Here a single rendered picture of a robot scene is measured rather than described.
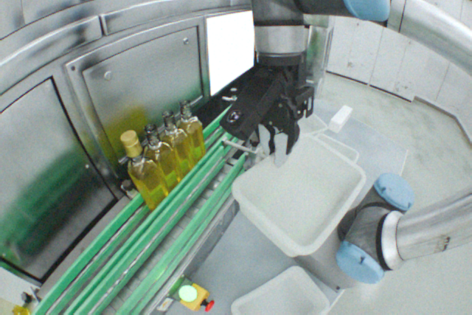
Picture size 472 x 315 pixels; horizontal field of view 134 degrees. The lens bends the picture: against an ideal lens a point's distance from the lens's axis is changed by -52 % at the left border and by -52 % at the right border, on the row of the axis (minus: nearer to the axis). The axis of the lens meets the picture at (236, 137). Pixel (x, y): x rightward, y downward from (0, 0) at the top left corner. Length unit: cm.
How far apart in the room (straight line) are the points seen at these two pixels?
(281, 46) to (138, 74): 39
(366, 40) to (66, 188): 415
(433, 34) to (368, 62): 382
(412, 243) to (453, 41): 30
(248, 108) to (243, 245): 49
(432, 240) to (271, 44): 37
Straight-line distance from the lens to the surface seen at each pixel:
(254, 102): 28
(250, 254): 67
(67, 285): 62
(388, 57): 417
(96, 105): 51
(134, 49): 54
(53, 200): 60
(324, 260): 60
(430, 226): 36
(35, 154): 53
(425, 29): 36
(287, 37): 28
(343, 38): 405
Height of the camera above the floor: 139
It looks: 40 degrees down
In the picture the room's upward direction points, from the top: straight up
